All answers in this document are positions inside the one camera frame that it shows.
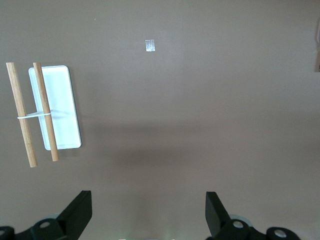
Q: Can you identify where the small clear tape piece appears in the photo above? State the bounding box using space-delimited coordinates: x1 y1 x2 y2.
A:
145 39 156 53

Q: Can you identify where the white rack base tray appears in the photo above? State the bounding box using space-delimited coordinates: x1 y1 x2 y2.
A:
27 65 83 151

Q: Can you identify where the wooden rack rod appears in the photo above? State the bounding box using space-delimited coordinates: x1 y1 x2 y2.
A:
5 62 39 168
32 62 60 162

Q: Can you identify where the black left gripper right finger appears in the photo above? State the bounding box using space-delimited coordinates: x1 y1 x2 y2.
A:
204 191 302 240

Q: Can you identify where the white rubber band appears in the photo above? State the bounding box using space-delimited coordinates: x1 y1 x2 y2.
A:
17 109 69 120

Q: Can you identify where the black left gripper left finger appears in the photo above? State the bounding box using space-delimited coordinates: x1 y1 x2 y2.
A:
0 190 93 240

